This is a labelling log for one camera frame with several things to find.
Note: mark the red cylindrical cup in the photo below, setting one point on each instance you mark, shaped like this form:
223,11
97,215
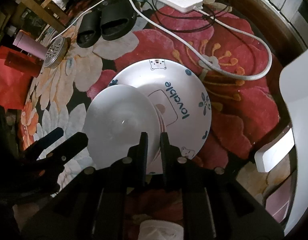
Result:
23,65

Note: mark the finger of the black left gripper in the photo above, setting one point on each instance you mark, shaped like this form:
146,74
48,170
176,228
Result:
55,161
35,149

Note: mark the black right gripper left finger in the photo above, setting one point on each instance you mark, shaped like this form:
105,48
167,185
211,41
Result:
129,171

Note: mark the white plate with blue flowers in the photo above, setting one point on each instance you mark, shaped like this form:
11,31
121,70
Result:
180,97

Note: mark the round perforated metal tin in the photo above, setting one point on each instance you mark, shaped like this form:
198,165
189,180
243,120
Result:
56,52

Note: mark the plain white plate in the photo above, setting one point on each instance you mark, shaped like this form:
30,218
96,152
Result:
114,122

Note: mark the pink tumbler bottle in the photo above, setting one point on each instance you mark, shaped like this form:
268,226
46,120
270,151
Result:
25,42

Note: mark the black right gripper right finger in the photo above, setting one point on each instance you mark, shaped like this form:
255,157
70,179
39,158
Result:
206,212

